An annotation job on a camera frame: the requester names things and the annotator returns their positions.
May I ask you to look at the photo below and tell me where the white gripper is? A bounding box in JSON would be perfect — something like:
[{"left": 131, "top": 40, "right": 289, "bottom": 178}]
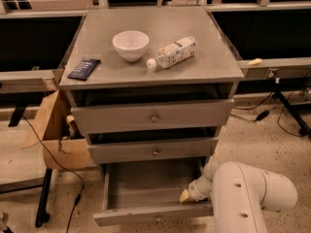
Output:
[{"left": 180, "top": 176, "right": 213, "bottom": 203}]

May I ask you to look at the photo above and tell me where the grey bottom drawer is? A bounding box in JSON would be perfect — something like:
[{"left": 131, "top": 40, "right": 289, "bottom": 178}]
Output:
[{"left": 93, "top": 158, "right": 213, "bottom": 226}]

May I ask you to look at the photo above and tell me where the grey drawer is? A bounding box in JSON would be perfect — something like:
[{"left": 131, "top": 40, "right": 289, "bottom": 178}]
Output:
[
  {"left": 93, "top": 158, "right": 213, "bottom": 226},
  {"left": 88, "top": 137, "right": 218, "bottom": 164},
  {"left": 72, "top": 99, "right": 233, "bottom": 134}
]

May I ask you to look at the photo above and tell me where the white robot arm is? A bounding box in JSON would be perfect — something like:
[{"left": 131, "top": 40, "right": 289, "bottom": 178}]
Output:
[{"left": 180, "top": 161, "right": 297, "bottom": 233}]

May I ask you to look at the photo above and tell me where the grey middle drawer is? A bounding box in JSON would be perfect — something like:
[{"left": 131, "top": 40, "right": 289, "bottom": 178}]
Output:
[{"left": 88, "top": 137, "right": 218, "bottom": 164}]

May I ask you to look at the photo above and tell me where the grey top drawer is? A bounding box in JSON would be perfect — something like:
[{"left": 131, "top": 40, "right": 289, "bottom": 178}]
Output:
[{"left": 72, "top": 99, "right": 233, "bottom": 134}]

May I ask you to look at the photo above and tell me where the grey drawer cabinet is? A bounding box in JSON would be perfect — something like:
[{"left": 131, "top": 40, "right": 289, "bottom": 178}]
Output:
[{"left": 58, "top": 6, "right": 245, "bottom": 167}]

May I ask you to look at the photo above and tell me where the brown cardboard box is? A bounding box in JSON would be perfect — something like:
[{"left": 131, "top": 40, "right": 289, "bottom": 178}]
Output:
[{"left": 22, "top": 90, "right": 94, "bottom": 170}]

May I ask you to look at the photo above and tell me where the black stand leg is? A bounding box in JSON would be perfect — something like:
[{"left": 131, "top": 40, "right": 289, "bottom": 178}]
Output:
[{"left": 272, "top": 84, "right": 311, "bottom": 136}]

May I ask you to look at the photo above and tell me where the black table leg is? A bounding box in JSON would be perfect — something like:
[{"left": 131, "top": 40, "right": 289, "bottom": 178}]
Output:
[{"left": 35, "top": 169, "right": 52, "bottom": 228}]

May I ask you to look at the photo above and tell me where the clear plastic bottle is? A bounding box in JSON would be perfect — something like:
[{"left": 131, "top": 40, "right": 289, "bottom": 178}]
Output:
[{"left": 147, "top": 37, "right": 198, "bottom": 71}]

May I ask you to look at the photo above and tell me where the small cream foam piece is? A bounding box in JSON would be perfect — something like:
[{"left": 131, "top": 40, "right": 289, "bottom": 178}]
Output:
[{"left": 248, "top": 58, "right": 262, "bottom": 66}]

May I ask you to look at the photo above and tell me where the white ceramic bowl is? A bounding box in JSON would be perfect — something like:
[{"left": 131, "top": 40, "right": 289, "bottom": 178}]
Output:
[{"left": 112, "top": 30, "right": 150, "bottom": 61}]

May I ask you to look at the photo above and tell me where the dark blue snack packet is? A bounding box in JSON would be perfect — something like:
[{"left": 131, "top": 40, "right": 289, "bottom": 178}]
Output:
[{"left": 68, "top": 58, "right": 100, "bottom": 81}]

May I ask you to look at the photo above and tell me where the black floor cable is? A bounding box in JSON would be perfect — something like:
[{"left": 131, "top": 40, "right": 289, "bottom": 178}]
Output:
[{"left": 20, "top": 115, "right": 86, "bottom": 233}]

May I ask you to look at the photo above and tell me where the black power adapter cable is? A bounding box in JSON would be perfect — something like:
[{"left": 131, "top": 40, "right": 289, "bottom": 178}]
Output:
[{"left": 228, "top": 90, "right": 276, "bottom": 122}]

